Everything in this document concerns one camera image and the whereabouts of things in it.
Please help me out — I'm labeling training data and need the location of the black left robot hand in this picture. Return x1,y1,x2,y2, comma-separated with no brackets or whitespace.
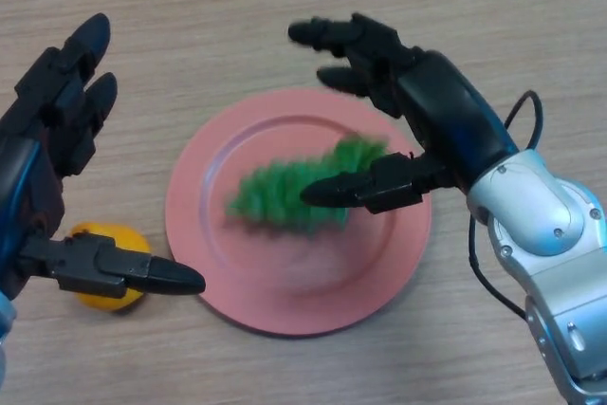
0,12,207,300

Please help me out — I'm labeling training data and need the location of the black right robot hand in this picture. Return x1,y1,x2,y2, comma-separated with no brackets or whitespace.
287,11,521,215

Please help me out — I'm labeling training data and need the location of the green grape bunch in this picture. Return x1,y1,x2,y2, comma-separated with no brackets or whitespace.
225,134,395,240

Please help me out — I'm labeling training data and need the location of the pink round plate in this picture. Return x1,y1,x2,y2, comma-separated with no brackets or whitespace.
164,88,432,338

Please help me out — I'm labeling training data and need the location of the yellow pear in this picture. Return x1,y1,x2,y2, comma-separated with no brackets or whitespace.
69,221,153,312

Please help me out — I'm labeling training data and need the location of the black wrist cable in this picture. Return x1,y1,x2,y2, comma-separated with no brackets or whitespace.
468,90,544,321

